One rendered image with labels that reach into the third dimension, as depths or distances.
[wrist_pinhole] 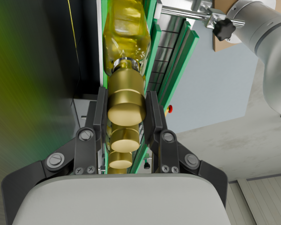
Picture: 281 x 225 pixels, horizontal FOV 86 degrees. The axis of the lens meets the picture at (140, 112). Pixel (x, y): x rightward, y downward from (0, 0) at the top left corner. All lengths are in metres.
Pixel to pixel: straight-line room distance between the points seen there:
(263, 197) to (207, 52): 7.04
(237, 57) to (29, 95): 0.89
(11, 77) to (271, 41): 0.61
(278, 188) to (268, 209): 0.84
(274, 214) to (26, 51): 7.58
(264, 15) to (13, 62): 0.67
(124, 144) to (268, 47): 0.53
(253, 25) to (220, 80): 0.39
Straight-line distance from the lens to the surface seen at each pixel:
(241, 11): 0.77
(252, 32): 0.68
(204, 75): 0.93
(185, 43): 0.36
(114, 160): 0.22
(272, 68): 0.59
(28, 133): 0.24
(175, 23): 0.40
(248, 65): 1.02
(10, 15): 0.22
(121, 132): 0.17
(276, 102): 0.56
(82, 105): 0.56
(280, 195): 7.73
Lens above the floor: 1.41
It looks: 39 degrees down
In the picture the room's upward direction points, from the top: 175 degrees clockwise
